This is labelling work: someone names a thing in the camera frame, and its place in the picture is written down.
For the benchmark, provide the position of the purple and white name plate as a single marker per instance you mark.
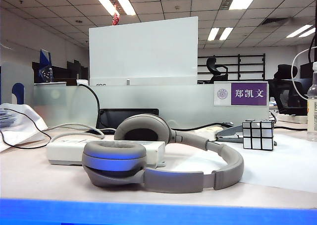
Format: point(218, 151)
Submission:
point(247, 93)

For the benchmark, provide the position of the white power strip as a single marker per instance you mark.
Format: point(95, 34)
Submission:
point(64, 150)

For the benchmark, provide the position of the frosted glass desk partition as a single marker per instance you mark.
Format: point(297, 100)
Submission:
point(173, 103)

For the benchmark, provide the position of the red hanging ornament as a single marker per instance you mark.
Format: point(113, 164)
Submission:
point(116, 19)

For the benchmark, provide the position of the clear plastic drink bottle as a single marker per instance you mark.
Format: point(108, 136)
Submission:
point(312, 116)

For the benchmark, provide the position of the black shelf rack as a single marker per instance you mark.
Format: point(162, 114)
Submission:
point(250, 64)

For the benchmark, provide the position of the black mesh office chair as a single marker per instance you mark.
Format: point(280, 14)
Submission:
point(287, 93)

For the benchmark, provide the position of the blue translucent trophy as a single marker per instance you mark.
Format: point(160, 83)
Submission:
point(45, 61)

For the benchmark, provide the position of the grey stapler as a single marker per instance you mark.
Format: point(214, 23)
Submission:
point(229, 133)

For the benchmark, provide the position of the stack of printed papers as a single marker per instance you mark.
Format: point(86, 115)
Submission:
point(6, 117)

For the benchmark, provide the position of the blue chair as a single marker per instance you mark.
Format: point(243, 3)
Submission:
point(17, 93)

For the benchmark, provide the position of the grey over-ear headphones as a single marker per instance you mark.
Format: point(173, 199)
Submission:
point(173, 183)

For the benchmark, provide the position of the white AOC monitor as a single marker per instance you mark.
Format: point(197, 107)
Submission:
point(143, 49)

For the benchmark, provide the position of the blue edge strip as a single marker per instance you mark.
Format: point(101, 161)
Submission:
point(158, 212)

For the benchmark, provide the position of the cream white small packet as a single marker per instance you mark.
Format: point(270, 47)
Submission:
point(208, 133)

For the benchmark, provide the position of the grey metal bookend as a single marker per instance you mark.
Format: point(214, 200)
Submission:
point(27, 76)

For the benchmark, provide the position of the dark background cabinet row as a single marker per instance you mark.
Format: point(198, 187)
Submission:
point(71, 71)

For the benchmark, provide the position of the translucent printed plastic bag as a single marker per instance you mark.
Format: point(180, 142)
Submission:
point(24, 126)

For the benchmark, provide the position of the silver mirror cube puzzle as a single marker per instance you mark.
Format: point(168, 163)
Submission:
point(257, 135)

